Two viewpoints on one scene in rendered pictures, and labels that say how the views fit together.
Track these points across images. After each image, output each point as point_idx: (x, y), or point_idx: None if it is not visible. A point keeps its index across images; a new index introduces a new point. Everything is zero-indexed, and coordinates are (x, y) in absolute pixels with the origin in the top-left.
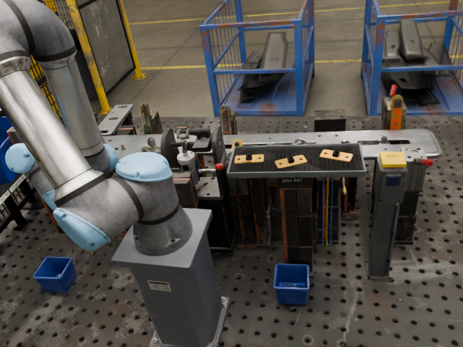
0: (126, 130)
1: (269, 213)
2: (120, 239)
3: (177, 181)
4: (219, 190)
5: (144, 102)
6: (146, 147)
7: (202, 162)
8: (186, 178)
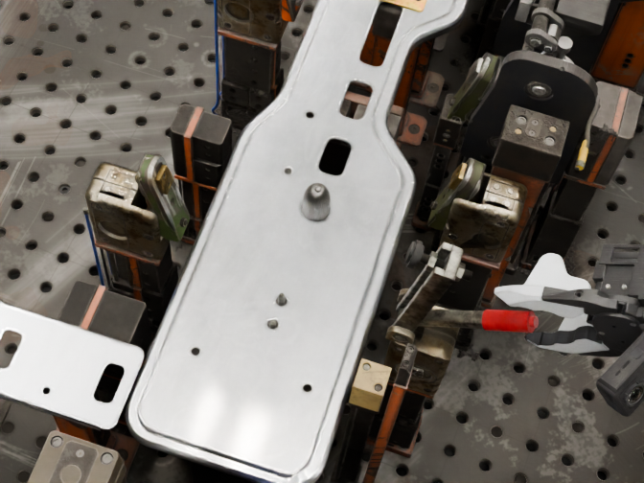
0: (107, 308)
1: (427, 72)
2: (423, 456)
3: (629, 116)
4: (591, 66)
5: (156, 158)
6: (479, 165)
7: None
8: (621, 96)
